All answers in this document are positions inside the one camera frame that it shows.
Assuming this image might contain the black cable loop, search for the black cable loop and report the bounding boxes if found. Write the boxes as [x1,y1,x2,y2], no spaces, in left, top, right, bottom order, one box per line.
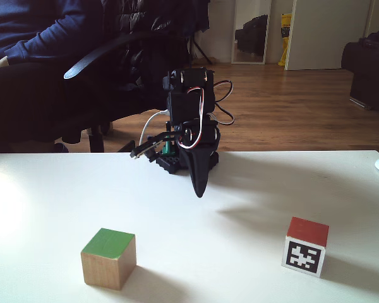
[212,80,235,126]

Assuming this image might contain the leaning wall mirror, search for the leaning wall mirror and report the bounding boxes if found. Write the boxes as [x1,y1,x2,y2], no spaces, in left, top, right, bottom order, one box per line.
[231,0,272,66]

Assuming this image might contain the yellow bag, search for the yellow bag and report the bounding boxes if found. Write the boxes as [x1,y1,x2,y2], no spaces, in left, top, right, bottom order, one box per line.
[277,12,293,68]

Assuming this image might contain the red-topped cube with marker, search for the red-topped cube with marker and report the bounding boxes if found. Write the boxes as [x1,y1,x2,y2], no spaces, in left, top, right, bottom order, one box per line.
[280,216,330,280]

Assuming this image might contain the black tripod stand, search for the black tripod stand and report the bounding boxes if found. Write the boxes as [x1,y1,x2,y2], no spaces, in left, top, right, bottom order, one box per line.
[187,30,214,68]

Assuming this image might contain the black gripper camera module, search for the black gripper camera module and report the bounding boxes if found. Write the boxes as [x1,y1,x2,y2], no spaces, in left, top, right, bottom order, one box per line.
[129,133,165,163]

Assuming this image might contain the black sofa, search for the black sofa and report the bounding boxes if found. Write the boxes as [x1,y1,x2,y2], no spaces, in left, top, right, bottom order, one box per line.
[340,25,379,121]

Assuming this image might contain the green-topped wooden cube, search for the green-topped wooden cube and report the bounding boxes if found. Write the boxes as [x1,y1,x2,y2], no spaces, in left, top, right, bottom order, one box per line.
[80,227,138,292]

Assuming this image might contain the white usb cable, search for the white usb cable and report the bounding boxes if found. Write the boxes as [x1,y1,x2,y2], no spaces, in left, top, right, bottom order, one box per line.
[138,108,171,148]

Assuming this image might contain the person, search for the person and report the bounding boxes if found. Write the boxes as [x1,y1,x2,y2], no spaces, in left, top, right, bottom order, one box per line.
[0,0,140,154]

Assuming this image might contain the red white servo wire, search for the red white servo wire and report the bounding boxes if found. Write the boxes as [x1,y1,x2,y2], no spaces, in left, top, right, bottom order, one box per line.
[178,84,207,151]

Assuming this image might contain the black office chair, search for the black office chair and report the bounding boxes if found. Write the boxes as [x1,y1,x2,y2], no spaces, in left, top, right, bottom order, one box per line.
[62,30,192,154]

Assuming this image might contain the black padded jacket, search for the black padded jacket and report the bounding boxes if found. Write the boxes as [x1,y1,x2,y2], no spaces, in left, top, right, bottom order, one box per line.
[101,0,211,93]

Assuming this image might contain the white door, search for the white door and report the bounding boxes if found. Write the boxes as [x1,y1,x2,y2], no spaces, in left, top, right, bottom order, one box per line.
[284,0,372,71]

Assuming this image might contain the green table clamp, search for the green table clamp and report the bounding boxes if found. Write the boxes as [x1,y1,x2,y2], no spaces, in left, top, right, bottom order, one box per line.
[162,140,178,158]

